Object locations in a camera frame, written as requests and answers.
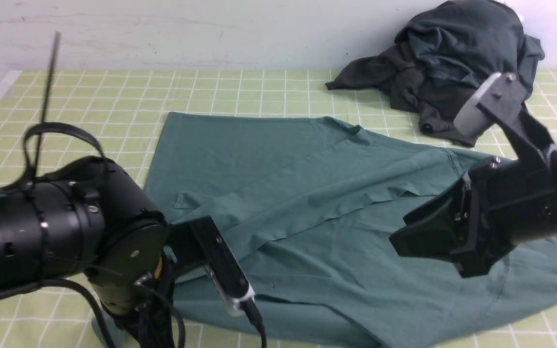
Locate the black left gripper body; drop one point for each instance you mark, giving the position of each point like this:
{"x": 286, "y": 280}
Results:
{"x": 144, "y": 307}

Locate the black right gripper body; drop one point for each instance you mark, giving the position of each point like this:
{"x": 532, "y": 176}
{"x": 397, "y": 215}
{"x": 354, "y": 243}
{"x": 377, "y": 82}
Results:
{"x": 475, "y": 222}

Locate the green long-sleeved shirt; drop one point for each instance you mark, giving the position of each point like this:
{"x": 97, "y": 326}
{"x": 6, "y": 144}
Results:
{"x": 307, "y": 206}

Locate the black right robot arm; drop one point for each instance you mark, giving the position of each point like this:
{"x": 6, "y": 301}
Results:
{"x": 540, "y": 190}

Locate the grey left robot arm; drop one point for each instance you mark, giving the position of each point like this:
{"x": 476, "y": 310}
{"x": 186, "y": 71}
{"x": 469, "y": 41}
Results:
{"x": 90, "y": 228}

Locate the dark grey crumpled garment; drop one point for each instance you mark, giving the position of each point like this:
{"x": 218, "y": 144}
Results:
{"x": 404, "y": 79}

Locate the dark teal crumpled garment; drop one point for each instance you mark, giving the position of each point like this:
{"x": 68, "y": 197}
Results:
{"x": 463, "y": 42}

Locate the green checkered tablecloth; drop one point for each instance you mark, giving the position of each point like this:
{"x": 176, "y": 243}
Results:
{"x": 125, "y": 110}

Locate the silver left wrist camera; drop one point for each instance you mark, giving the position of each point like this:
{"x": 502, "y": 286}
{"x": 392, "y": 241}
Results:
{"x": 199, "y": 243}

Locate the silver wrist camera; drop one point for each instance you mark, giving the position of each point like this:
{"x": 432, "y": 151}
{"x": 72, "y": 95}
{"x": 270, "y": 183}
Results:
{"x": 499, "y": 101}
{"x": 199, "y": 243}

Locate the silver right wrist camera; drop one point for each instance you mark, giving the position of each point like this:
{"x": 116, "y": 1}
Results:
{"x": 499, "y": 101}

